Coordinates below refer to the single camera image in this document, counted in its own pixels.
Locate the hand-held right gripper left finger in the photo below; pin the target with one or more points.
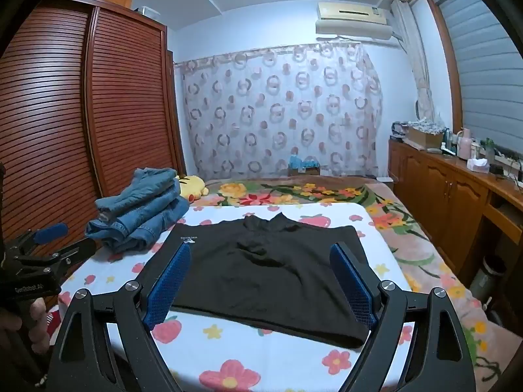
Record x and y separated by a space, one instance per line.
169 290

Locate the person's left hand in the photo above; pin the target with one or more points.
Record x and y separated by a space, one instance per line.
39 322

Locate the black pants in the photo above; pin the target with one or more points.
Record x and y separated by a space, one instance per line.
261 269

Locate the white tissue box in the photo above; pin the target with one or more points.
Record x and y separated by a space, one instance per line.
477 165

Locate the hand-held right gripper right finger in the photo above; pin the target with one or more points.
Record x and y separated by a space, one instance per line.
351 290

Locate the pink thermos jug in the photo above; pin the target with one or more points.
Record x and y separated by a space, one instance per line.
464 145

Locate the white flower strawberry blanket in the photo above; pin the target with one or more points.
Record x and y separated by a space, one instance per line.
245 355

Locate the white air conditioner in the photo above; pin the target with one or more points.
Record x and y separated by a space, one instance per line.
355 20

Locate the grey window blind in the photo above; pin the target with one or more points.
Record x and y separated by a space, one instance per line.
482 69

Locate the beige tied side curtain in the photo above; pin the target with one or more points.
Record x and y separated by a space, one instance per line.
419 69

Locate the red white cloth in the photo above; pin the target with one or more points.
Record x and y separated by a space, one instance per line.
52 319

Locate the colourful floral bedspread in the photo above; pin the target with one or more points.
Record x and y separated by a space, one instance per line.
425 253

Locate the cardboard box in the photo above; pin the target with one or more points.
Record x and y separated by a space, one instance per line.
425 137

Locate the light blue folded jeans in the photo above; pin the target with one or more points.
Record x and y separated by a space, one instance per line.
139 190

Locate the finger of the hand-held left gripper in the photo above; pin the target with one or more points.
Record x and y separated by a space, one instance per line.
49 232
73 253

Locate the brown wooden side cabinet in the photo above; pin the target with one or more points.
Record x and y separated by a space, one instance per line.
441 200

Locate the yellow plush toy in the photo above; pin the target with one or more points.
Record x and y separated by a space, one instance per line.
192 188

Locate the grey trash bin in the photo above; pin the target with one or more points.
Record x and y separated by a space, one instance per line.
488 281

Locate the blue packaged item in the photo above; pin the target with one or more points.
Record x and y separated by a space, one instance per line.
304 166

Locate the brown slatted wooden wardrobe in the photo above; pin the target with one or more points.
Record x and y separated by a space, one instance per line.
81 110

